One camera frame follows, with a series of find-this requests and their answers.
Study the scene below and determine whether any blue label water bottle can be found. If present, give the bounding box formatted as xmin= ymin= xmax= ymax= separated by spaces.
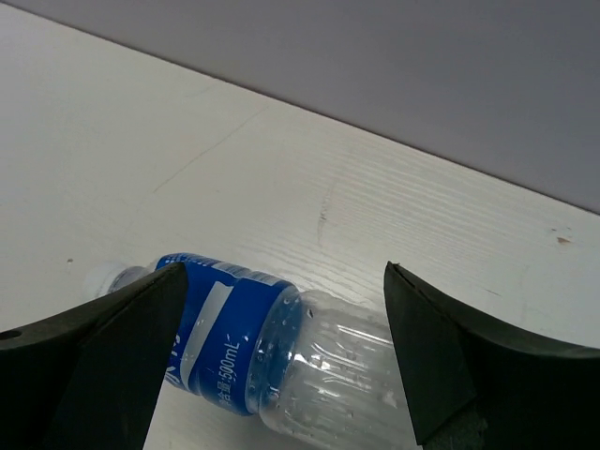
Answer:
xmin=83 ymin=253 xmax=416 ymax=449

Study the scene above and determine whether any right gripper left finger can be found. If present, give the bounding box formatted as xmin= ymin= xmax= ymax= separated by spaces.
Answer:
xmin=1 ymin=263 xmax=188 ymax=449

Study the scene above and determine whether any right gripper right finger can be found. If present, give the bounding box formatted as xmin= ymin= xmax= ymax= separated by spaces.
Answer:
xmin=383 ymin=262 xmax=599 ymax=449

